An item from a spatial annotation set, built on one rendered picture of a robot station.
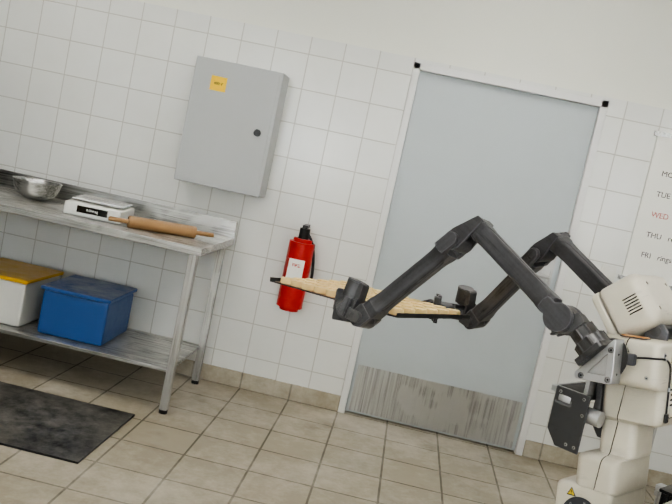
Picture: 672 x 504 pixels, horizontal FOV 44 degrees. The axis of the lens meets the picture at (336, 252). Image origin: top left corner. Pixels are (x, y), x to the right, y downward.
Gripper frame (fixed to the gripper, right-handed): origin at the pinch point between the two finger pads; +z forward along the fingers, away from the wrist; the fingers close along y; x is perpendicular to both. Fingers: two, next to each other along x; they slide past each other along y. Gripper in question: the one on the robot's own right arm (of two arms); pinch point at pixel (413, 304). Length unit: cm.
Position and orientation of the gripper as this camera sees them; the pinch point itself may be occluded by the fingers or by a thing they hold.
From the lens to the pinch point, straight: 302.8
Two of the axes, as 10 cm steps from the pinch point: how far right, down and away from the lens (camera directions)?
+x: 0.1, 0.9, -10.0
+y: 1.9, -9.8, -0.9
